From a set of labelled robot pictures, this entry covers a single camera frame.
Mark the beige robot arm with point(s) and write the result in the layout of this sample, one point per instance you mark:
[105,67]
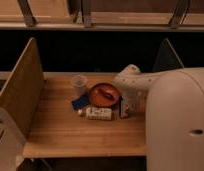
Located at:
[174,115]

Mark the white pill bottle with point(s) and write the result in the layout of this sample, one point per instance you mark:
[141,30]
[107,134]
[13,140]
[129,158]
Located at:
[95,113]

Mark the orange bowl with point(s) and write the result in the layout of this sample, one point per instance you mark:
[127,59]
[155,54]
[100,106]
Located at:
[100,101]

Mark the beige cylindrical gripper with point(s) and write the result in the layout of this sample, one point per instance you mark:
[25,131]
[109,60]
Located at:
[132,98]

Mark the wooden upper shelf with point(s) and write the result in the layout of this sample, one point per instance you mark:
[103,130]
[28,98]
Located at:
[126,15]

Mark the left wooden side panel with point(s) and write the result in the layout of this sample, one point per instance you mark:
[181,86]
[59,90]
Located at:
[21,91]

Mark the red item in bowl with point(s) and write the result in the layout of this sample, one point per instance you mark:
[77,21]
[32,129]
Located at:
[106,94]

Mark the translucent plastic cup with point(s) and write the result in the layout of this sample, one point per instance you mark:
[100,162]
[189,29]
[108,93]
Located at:
[79,83]

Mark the blue flat object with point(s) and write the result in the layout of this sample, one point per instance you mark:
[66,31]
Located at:
[81,102]

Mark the right dark side panel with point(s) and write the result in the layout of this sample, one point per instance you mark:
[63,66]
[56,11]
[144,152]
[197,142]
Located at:
[167,58]

